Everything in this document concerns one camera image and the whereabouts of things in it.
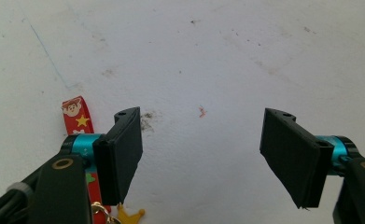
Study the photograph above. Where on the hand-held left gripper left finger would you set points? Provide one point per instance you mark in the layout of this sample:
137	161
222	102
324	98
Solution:
121	149

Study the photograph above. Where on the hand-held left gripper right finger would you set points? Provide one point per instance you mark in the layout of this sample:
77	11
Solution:
295	152

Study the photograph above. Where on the yellow crown charm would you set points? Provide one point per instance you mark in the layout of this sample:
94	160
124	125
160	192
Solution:
129	215

